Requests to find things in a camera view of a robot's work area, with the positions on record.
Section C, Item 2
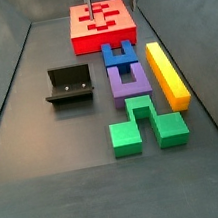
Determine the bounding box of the red slotted board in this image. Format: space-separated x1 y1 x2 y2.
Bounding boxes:
69 0 137 56

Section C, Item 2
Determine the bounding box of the purple U-shaped block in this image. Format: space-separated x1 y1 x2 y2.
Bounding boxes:
107 62 153 109

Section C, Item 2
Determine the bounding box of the black angled fixture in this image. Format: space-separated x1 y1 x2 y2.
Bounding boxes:
45 64 93 104

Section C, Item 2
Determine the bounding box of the green zigzag block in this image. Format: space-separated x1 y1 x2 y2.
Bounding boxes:
109 95 189 158

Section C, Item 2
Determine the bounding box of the blue U-shaped block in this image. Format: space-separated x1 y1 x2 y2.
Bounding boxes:
101 40 138 74

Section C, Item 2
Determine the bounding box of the yellow long bar block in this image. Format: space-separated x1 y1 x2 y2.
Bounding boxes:
145 42 191 112

